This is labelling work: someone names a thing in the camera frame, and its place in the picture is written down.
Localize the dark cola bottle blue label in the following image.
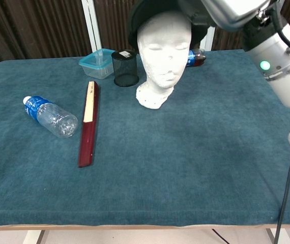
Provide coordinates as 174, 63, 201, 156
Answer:
185, 47, 207, 69

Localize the clear water bottle blue label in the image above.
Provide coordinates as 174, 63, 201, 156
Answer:
22, 96, 79, 139

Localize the black baseball cap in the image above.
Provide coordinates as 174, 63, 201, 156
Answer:
128, 0, 218, 49

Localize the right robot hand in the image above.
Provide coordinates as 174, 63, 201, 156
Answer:
201, 0, 278, 32

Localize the blue felt table mat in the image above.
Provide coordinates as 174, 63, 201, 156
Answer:
0, 49, 290, 227

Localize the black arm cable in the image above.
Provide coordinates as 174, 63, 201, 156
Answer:
273, 151, 290, 244

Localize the folded red wooden fan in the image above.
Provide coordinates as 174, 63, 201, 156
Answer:
78, 81, 101, 168

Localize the clear teal plastic container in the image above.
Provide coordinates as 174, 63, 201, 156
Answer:
78, 48, 116, 80

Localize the white foam mannequin head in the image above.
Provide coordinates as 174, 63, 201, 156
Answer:
135, 11, 192, 110

